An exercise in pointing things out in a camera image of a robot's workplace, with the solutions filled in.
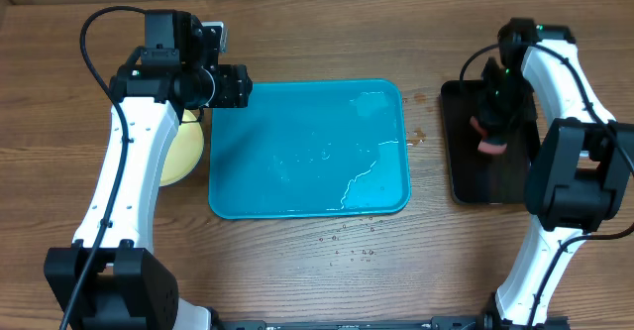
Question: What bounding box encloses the red and grey sponge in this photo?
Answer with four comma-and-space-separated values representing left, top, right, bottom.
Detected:
470, 116, 507, 156

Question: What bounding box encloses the yellow-green plate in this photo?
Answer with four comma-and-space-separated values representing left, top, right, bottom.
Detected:
160, 110, 204, 186

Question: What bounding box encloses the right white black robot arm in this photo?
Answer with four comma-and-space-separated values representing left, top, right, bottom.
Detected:
470, 18, 633, 329

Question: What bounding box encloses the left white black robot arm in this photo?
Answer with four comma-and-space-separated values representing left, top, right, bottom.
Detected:
44, 10, 253, 329

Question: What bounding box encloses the black rectangular water tray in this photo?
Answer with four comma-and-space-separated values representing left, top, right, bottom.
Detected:
439, 80, 541, 204

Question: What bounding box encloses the teal plastic serving tray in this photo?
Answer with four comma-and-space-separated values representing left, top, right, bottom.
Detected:
208, 79, 411, 220

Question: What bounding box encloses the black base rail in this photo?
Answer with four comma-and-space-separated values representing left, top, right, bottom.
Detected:
212, 314, 571, 330

